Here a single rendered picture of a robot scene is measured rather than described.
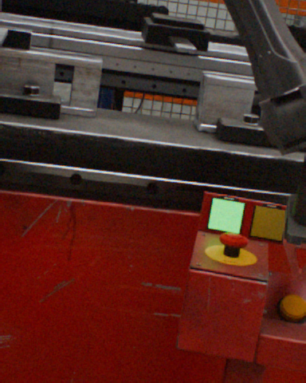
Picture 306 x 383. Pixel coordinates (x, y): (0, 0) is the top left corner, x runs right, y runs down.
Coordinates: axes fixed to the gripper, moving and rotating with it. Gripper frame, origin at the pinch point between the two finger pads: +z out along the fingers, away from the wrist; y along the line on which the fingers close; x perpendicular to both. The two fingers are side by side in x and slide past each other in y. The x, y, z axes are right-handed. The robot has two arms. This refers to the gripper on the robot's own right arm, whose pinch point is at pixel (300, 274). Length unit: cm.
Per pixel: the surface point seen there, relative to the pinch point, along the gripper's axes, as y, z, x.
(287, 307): -0.2, 5.5, 0.6
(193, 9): 435, 120, 48
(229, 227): 10.2, 0.9, 10.2
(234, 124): 33.2, -4.1, 12.1
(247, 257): 2.2, 0.2, 7.2
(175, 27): 59, -9, 26
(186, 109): 420, 179, 42
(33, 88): 28, -7, 45
